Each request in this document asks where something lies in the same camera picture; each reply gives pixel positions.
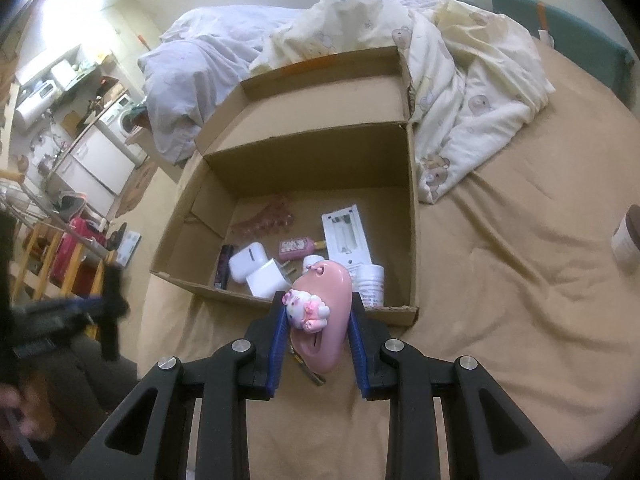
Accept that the white jar brown lid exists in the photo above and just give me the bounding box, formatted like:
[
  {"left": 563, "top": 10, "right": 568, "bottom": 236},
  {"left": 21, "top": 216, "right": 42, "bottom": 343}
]
[{"left": 611, "top": 204, "right": 640, "bottom": 272}]

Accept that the pink hair claw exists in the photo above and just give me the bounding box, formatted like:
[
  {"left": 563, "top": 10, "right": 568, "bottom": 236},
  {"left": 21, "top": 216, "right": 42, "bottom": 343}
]
[{"left": 231, "top": 194, "right": 297, "bottom": 237}]

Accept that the white washing machine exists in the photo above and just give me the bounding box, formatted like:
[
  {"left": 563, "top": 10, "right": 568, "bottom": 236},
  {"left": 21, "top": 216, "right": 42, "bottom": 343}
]
[{"left": 96, "top": 94, "right": 147, "bottom": 153}]

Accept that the tan bed sheet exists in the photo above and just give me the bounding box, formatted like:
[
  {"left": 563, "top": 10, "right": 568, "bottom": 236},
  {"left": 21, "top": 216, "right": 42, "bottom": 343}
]
[{"left": 135, "top": 35, "right": 640, "bottom": 471}]

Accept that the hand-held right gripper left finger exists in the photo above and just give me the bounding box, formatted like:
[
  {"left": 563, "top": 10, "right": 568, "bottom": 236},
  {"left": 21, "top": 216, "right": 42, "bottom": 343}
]
[{"left": 65, "top": 293, "right": 290, "bottom": 480}]

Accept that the black rectangular bar device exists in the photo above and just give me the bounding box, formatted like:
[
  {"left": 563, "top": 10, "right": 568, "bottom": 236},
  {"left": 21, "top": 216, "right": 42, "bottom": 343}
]
[{"left": 214, "top": 244, "right": 237, "bottom": 291}]

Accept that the red bag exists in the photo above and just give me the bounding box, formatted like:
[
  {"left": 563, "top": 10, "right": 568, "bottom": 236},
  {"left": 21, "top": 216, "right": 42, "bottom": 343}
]
[{"left": 51, "top": 217, "right": 102, "bottom": 287}]

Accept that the white microwave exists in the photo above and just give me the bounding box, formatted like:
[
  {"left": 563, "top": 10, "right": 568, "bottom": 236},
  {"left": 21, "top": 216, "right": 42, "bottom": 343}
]
[{"left": 14, "top": 79, "right": 65, "bottom": 130}]

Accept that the small pink bottle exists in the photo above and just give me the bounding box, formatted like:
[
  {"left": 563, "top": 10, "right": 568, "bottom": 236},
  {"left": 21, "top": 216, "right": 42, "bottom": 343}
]
[{"left": 278, "top": 237, "right": 329, "bottom": 262}]

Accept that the brown bear rug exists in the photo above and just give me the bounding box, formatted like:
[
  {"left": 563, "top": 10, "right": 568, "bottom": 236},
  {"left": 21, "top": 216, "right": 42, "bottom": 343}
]
[{"left": 116, "top": 164, "right": 157, "bottom": 219}]

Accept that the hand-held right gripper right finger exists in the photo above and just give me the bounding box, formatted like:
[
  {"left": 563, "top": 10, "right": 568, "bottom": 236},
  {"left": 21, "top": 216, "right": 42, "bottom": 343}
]
[{"left": 347, "top": 293, "right": 576, "bottom": 480}]

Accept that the white charger plug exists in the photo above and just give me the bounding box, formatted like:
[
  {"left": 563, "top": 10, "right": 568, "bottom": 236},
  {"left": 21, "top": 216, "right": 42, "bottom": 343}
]
[{"left": 245, "top": 258, "right": 297, "bottom": 299}]

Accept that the cream bear print blanket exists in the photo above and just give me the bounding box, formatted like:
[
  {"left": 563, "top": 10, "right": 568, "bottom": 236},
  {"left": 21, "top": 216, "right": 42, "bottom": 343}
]
[{"left": 249, "top": 0, "right": 557, "bottom": 205}]

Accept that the person's left hand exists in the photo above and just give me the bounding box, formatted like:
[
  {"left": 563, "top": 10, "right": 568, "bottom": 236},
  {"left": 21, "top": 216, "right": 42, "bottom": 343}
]
[{"left": 0, "top": 384, "right": 52, "bottom": 457}]

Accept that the green headboard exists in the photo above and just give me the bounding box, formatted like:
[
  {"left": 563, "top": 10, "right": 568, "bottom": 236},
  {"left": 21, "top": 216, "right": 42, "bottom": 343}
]
[{"left": 490, "top": 0, "right": 637, "bottom": 107}]

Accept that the person's dark trouser leg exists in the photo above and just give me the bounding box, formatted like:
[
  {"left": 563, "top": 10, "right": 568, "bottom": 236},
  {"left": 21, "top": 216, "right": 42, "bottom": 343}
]
[{"left": 27, "top": 332, "right": 142, "bottom": 443}]

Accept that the pink case with kitten figure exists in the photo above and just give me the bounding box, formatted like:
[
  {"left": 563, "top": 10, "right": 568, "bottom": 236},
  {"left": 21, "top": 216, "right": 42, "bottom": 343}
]
[{"left": 282, "top": 259, "right": 354, "bottom": 376}]

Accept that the white earbuds case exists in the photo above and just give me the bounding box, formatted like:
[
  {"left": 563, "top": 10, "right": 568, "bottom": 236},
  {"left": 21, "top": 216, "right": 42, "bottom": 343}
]
[{"left": 228, "top": 242, "right": 271, "bottom": 284}]

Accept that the white cabinet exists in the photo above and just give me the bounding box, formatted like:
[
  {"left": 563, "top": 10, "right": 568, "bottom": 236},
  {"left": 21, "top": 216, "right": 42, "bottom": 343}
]
[{"left": 54, "top": 124, "right": 140, "bottom": 212}]

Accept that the white pill bottle red label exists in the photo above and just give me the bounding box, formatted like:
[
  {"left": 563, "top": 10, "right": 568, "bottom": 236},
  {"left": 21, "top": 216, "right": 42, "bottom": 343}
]
[{"left": 352, "top": 263, "right": 386, "bottom": 309}]

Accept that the lavender blanket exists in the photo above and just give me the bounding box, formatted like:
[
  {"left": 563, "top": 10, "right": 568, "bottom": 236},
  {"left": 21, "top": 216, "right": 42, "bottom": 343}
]
[{"left": 137, "top": 4, "right": 306, "bottom": 165}]

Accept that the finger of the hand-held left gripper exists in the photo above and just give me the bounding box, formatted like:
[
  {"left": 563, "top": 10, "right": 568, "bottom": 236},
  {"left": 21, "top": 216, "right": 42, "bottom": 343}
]
[{"left": 15, "top": 263, "right": 133, "bottom": 362}]

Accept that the cardboard box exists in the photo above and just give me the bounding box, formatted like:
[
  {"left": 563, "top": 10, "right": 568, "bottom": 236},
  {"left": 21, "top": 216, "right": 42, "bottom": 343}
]
[{"left": 149, "top": 46, "right": 421, "bottom": 330}]

